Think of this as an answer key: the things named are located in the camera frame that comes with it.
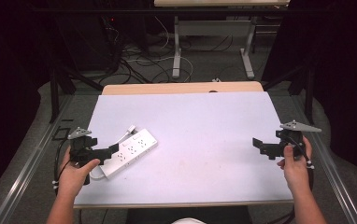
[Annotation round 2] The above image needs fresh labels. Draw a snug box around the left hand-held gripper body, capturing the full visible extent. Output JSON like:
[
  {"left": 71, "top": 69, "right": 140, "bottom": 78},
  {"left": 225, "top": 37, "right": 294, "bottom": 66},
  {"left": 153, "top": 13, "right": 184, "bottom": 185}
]
[{"left": 66, "top": 126, "right": 106, "bottom": 166}]

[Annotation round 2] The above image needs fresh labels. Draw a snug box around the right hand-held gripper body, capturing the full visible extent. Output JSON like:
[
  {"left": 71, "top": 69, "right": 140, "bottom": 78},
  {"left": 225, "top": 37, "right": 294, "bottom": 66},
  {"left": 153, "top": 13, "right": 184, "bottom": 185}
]
[{"left": 275, "top": 119, "right": 322, "bottom": 161}]

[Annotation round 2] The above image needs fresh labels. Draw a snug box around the white power strip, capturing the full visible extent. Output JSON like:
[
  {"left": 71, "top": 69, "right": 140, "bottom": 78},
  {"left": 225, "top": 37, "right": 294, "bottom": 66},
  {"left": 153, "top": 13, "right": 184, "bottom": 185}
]
[{"left": 99, "top": 128, "right": 159, "bottom": 181}]

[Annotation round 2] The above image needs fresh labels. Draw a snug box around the person's right hand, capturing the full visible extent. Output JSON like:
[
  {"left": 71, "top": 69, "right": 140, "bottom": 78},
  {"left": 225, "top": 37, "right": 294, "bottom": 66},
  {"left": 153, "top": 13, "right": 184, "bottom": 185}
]
[{"left": 276, "top": 135, "right": 313, "bottom": 195}]

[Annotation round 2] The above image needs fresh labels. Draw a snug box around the person's left hand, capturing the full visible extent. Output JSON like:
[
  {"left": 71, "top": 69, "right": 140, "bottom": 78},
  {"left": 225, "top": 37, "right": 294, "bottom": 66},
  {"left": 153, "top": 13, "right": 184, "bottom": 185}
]
[{"left": 56, "top": 146, "right": 102, "bottom": 200}]

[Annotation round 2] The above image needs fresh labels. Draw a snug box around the black metal stand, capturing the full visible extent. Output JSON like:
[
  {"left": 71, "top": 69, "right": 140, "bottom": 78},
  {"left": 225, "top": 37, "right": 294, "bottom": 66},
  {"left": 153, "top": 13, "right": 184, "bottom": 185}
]
[
  {"left": 261, "top": 63, "right": 317, "bottom": 117},
  {"left": 48, "top": 59, "right": 105, "bottom": 124}
]

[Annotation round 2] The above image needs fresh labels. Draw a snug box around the white table mat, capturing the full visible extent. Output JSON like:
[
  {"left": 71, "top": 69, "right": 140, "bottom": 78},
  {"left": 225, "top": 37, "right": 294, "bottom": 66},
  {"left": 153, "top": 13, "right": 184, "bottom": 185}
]
[{"left": 73, "top": 91, "right": 294, "bottom": 207}]

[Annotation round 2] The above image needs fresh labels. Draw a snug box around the dark curtain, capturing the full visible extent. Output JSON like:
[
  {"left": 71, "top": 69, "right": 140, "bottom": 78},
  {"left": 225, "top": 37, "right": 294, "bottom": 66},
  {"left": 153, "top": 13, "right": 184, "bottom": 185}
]
[
  {"left": 0, "top": 0, "right": 56, "bottom": 206},
  {"left": 260, "top": 0, "right": 357, "bottom": 185}
]

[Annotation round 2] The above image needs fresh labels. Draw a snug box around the black computer tower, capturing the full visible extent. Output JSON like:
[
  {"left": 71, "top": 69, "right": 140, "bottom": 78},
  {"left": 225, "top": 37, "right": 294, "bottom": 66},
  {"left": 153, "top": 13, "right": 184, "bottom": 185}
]
[{"left": 54, "top": 13, "right": 119, "bottom": 72}]

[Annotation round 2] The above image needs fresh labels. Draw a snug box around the white desk with metal legs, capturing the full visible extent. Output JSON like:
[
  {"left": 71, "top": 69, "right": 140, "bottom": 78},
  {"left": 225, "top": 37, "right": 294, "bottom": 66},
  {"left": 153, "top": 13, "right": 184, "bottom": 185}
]
[{"left": 153, "top": 0, "right": 292, "bottom": 80}]

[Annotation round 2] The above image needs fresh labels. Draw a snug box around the white power strip cable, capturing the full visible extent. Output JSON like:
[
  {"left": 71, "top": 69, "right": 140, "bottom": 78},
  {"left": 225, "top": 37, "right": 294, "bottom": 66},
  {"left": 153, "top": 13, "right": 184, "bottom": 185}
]
[{"left": 89, "top": 124, "right": 137, "bottom": 181}]

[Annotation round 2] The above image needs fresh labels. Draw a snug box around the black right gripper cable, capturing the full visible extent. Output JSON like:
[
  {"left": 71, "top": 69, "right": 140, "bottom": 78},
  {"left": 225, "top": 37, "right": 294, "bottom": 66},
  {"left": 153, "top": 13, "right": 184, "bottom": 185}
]
[{"left": 264, "top": 136, "right": 316, "bottom": 224}]

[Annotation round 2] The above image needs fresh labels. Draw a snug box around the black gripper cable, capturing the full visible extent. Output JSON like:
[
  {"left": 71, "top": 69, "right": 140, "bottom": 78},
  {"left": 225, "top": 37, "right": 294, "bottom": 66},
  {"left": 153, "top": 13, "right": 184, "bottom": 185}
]
[
  {"left": 264, "top": 136, "right": 316, "bottom": 224},
  {"left": 51, "top": 139, "right": 74, "bottom": 191}
]

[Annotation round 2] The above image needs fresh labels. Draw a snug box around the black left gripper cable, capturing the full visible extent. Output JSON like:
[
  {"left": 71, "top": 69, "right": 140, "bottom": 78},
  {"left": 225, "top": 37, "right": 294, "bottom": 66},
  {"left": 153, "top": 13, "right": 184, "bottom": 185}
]
[{"left": 51, "top": 139, "right": 74, "bottom": 191}]

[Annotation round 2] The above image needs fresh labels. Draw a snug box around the aluminium frame rail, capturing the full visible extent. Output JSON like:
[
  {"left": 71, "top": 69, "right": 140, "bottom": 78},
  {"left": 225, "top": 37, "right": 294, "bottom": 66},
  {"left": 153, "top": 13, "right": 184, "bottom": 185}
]
[
  {"left": 0, "top": 94, "right": 76, "bottom": 224},
  {"left": 290, "top": 94, "right": 357, "bottom": 224}
]

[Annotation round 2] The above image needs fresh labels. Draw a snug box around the tangle of floor cables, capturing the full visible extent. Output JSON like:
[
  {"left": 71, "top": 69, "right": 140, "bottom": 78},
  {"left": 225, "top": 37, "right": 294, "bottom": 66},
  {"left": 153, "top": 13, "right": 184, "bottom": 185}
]
[{"left": 98, "top": 15, "right": 240, "bottom": 85}]

